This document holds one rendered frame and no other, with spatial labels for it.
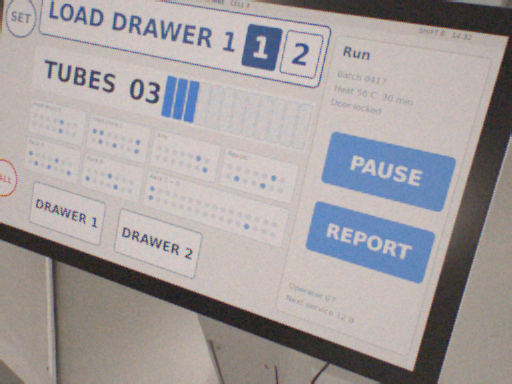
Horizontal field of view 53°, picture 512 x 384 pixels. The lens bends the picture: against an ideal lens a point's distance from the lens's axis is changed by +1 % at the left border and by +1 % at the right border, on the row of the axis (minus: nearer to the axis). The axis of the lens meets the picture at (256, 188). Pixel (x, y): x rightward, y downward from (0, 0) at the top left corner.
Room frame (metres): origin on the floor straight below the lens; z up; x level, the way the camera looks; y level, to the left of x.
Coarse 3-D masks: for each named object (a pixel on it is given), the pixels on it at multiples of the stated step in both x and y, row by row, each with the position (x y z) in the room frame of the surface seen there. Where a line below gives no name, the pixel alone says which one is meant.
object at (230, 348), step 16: (208, 320) 0.38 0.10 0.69; (208, 336) 0.39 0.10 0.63; (224, 336) 0.37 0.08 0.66; (240, 336) 0.36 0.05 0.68; (256, 336) 0.35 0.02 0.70; (224, 352) 0.38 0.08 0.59; (240, 352) 0.36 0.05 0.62; (256, 352) 0.35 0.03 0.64; (272, 352) 0.34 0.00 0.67; (288, 352) 0.34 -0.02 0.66; (224, 368) 0.38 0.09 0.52; (240, 368) 0.37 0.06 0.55; (256, 368) 0.35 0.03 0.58; (272, 368) 0.34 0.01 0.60; (288, 368) 0.33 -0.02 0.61; (304, 368) 0.39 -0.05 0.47
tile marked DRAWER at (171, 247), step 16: (128, 224) 0.32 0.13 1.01; (144, 224) 0.32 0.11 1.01; (160, 224) 0.31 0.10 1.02; (176, 224) 0.31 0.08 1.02; (128, 240) 0.31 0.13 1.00; (144, 240) 0.31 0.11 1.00; (160, 240) 0.30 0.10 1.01; (176, 240) 0.30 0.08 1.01; (192, 240) 0.29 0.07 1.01; (128, 256) 0.30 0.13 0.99; (144, 256) 0.30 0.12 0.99; (160, 256) 0.29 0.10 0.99; (176, 256) 0.29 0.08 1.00; (192, 256) 0.28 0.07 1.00; (176, 272) 0.28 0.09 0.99; (192, 272) 0.27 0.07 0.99
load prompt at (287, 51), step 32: (64, 0) 0.49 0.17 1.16; (96, 0) 0.48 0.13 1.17; (128, 0) 0.46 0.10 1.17; (160, 0) 0.45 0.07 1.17; (64, 32) 0.47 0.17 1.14; (96, 32) 0.46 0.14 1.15; (128, 32) 0.44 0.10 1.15; (160, 32) 0.43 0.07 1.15; (192, 32) 0.42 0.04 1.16; (224, 32) 0.40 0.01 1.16; (256, 32) 0.39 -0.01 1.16; (288, 32) 0.38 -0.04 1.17; (320, 32) 0.37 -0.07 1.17; (192, 64) 0.40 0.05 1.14; (224, 64) 0.39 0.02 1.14; (256, 64) 0.38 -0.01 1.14; (288, 64) 0.36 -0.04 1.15; (320, 64) 0.35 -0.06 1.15
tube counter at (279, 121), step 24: (144, 72) 0.41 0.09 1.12; (168, 72) 0.40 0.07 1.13; (144, 96) 0.40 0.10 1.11; (168, 96) 0.39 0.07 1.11; (192, 96) 0.38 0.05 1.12; (216, 96) 0.37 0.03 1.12; (240, 96) 0.36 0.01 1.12; (264, 96) 0.35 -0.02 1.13; (168, 120) 0.37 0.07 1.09; (192, 120) 0.37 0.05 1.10; (216, 120) 0.36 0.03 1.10; (240, 120) 0.35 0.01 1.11; (264, 120) 0.34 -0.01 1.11; (288, 120) 0.33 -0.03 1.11; (288, 144) 0.32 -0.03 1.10
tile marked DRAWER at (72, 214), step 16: (32, 192) 0.38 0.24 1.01; (48, 192) 0.38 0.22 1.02; (64, 192) 0.37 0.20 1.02; (32, 208) 0.37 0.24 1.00; (48, 208) 0.37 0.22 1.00; (64, 208) 0.36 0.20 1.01; (80, 208) 0.35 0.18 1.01; (96, 208) 0.35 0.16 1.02; (48, 224) 0.35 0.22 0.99; (64, 224) 0.35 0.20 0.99; (80, 224) 0.34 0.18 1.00; (96, 224) 0.34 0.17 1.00; (80, 240) 0.33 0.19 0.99; (96, 240) 0.33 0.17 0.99
